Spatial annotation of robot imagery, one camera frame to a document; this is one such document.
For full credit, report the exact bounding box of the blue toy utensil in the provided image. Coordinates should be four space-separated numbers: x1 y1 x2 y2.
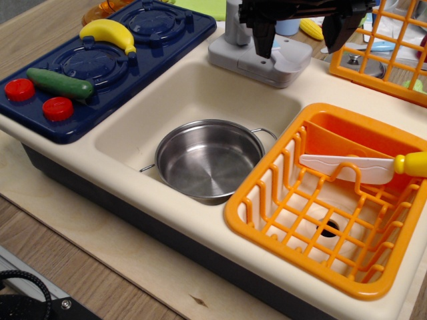
345 41 395 52

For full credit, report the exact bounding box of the white and blue toy spoon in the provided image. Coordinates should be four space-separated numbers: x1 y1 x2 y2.
270 40 302 73

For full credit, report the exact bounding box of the steel pot lid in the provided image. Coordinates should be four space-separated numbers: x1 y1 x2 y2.
340 51 386 79

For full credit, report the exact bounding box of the orange wire grid basket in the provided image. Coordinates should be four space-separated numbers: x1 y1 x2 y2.
330 1 426 107

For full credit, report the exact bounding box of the orange plastic dish rack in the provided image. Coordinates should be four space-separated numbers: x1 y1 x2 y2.
224 103 426 300

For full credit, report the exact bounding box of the red stove knob right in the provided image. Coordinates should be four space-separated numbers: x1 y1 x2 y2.
42 97 74 121

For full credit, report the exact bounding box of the yellow toy corn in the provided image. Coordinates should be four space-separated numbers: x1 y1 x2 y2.
300 18 324 41

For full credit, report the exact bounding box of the grey toy faucet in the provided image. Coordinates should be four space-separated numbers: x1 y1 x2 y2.
208 1 313 89

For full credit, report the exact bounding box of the yellow toy banana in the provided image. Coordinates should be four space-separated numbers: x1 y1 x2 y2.
79 19 137 55

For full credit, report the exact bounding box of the black braided cable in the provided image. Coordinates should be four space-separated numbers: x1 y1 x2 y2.
0 270 53 320

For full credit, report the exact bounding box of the red stove knob left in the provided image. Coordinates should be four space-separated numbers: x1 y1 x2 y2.
5 79 35 102

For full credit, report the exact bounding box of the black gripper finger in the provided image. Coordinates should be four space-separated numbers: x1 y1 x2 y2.
322 14 360 53
252 21 276 59

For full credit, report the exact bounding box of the stainless steel pan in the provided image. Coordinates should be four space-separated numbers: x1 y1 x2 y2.
153 119 266 205

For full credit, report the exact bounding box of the green toy lettuce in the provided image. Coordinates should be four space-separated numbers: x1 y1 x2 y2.
402 79 426 94

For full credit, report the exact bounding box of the black metal bracket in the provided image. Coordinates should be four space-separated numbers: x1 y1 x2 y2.
49 297 101 320

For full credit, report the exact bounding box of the red stove knob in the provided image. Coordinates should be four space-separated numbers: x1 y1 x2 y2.
42 97 74 121
5 79 35 102

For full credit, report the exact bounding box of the orange transparent toy dish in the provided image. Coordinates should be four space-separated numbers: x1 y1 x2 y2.
81 0 133 26

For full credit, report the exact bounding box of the toy knife yellow handle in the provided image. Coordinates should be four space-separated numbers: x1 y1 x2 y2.
299 151 426 185

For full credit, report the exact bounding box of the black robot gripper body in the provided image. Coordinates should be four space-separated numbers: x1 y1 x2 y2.
238 0 376 24

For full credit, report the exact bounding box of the light blue toy cup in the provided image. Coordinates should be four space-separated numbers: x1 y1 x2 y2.
276 19 300 36

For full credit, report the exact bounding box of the dark blue toy stove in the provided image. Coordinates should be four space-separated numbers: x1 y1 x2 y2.
1 1 216 144

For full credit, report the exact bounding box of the green toy cucumber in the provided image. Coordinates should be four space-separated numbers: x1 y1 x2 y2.
26 67 95 100

